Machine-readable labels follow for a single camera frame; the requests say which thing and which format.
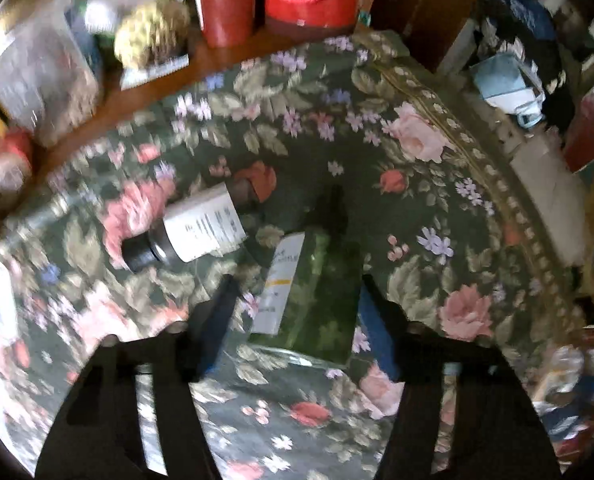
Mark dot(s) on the flat white box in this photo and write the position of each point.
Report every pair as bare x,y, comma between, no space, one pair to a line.
152,72

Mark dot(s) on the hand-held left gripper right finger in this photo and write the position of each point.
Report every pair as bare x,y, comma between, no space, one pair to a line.
377,337

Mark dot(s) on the green glass bottle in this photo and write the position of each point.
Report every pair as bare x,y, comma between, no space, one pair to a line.
322,300

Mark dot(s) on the red-lidded jar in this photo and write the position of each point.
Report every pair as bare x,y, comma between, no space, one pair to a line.
9,160

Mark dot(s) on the brown wooden door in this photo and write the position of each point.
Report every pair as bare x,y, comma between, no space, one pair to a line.
417,0

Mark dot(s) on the red sauce jar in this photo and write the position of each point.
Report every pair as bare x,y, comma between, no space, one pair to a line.
224,5

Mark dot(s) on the brown bottle with white label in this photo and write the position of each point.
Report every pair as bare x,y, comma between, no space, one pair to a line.
202,225

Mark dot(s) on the clear plastic bag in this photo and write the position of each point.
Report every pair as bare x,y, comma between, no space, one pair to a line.
37,75

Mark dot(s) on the yellow-green bumpy bundle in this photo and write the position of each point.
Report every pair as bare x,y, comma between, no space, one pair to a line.
149,35

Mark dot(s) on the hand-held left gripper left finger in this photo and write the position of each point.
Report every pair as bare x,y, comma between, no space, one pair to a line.
217,325

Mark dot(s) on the floral tablecloth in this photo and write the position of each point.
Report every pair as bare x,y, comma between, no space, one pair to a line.
327,110

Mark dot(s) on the light blue bag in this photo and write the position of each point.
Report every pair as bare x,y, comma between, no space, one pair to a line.
502,85

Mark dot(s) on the dark hanging cloth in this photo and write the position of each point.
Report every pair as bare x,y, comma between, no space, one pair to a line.
522,15

